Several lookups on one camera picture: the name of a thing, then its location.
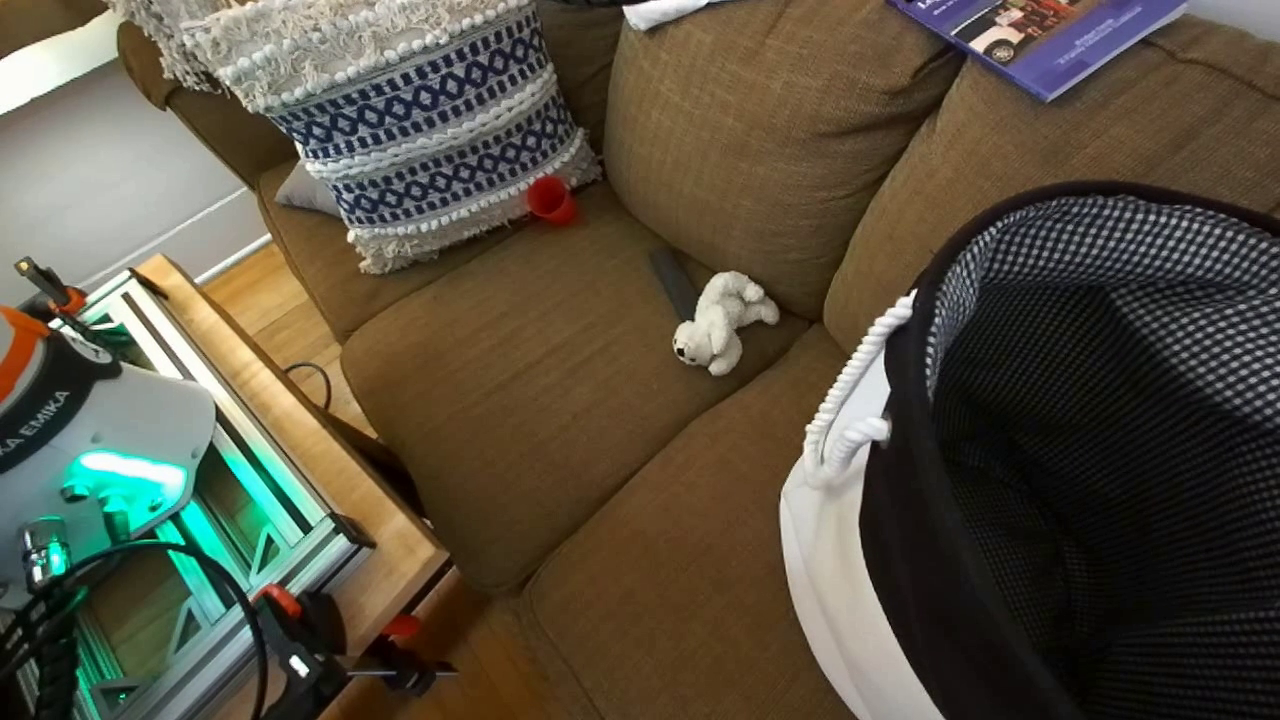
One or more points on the purple book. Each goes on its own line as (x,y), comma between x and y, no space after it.
(1043,47)

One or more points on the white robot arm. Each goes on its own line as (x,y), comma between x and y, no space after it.
(90,451)

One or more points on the brown fabric couch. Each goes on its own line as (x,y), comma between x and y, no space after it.
(613,510)

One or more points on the white cloth on backrest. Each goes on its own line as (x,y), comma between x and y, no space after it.
(658,13)

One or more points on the small white plush toy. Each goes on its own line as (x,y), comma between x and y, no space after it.
(726,304)

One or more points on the black remote control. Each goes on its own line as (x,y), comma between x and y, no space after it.
(675,280)

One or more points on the red small object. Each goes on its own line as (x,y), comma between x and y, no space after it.
(549,201)

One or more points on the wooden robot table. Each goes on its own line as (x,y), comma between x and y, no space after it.
(161,627)

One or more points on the white black tote bag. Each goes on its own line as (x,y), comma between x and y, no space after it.
(1045,487)

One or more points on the red black clamp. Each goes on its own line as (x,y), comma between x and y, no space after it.
(308,637)

